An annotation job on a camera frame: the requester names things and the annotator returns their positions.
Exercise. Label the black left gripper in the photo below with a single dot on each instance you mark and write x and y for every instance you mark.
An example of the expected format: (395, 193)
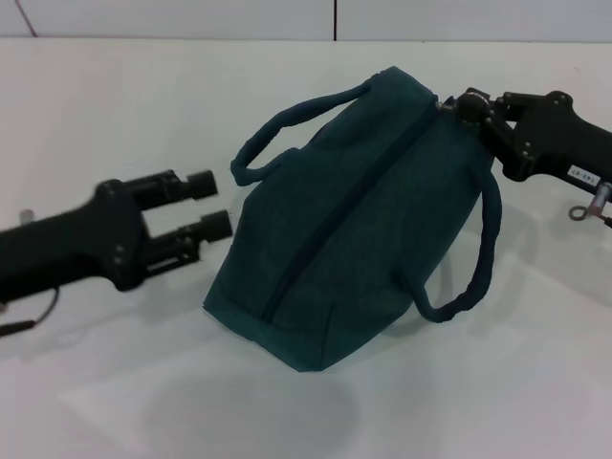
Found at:
(72, 244)

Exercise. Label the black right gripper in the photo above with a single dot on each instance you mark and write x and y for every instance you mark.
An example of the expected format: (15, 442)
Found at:
(559, 138)

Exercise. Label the dark teal zipper bag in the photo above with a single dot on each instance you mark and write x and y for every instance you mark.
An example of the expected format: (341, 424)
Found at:
(358, 215)

